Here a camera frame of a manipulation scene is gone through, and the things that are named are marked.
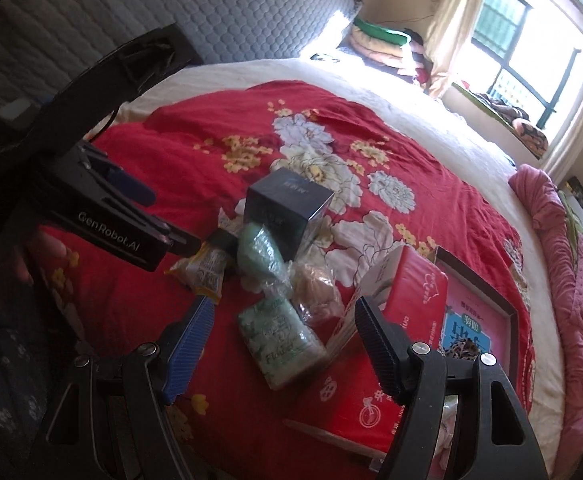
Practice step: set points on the person's left hand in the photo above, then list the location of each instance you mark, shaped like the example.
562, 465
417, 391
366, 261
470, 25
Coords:
46, 252

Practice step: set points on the red floral blanket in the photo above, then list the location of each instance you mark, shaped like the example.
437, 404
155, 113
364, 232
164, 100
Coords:
211, 125

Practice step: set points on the pink book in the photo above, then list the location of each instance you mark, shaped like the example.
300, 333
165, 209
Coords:
471, 315

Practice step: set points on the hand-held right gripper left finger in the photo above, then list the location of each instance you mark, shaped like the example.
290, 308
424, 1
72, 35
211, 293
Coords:
191, 342

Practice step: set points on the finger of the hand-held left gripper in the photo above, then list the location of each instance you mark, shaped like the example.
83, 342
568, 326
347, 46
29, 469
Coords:
184, 241
131, 190

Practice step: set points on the window with dark frame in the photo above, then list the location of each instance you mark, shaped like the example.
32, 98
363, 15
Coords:
526, 45

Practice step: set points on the red tissue pack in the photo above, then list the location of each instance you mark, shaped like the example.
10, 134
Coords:
406, 310

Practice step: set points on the green floral tissue pack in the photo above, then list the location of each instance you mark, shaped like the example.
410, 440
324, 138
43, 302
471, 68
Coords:
279, 345

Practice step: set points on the stack of folded blankets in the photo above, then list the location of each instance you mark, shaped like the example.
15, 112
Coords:
386, 45

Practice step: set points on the cream curtain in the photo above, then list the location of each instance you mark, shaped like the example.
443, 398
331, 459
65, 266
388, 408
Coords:
459, 25
579, 120

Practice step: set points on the dark floral clothing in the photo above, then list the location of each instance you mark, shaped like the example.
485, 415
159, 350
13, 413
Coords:
16, 360

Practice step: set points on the dark clothes pile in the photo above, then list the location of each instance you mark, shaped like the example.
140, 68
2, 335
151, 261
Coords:
496, 105

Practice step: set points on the pink quilt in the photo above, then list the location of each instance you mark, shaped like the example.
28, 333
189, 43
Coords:
576, 310

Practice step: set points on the dark cube box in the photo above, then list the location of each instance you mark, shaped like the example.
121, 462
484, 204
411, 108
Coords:
286, 205

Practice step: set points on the patterned cushion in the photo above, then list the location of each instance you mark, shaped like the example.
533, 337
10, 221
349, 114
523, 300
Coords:
530, 134

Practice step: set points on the beige puff in bag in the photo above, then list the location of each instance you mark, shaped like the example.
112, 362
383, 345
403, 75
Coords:
316, 290

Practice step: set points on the grey quilted headboard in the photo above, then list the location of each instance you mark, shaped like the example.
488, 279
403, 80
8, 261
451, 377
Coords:
171, 5

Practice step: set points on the green blanket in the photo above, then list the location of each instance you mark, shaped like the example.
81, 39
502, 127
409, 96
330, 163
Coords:
571, 215

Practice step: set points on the yellow snack packet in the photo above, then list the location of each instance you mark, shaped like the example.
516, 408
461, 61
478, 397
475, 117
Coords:
204, 275

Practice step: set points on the green sponge in bag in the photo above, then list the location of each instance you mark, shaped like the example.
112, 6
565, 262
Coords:
261, 255

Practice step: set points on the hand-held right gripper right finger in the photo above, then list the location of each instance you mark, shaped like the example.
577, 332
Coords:
376, 347

